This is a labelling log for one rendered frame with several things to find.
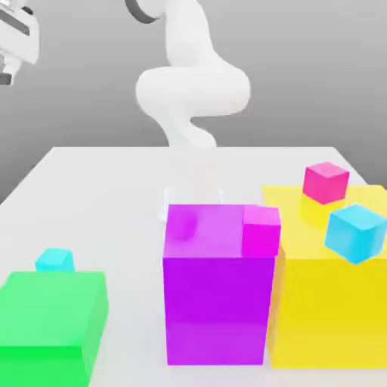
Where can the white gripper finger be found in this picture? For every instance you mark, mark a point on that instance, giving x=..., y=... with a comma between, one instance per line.
x=8, y=67

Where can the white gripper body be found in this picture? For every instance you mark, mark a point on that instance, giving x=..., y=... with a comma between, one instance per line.
x=28, y=45

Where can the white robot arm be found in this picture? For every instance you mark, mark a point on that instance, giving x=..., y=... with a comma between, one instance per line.
x=193, y=87

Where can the small cyan cube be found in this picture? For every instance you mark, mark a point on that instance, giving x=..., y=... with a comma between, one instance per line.
x=55, y=260
x=353, y=235

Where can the small magenta cube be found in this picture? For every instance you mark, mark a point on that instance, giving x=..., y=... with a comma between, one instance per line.
x=260, y=239

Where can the small pink cube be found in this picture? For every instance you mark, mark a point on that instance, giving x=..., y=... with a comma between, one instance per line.
x=323, y=186

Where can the large green box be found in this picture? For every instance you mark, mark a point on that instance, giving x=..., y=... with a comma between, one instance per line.
x=45, y=314

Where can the large purple box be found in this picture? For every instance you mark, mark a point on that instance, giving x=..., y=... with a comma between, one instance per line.
x=216, y=302

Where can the large yellow box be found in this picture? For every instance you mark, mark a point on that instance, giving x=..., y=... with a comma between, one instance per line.
x=329, y=311

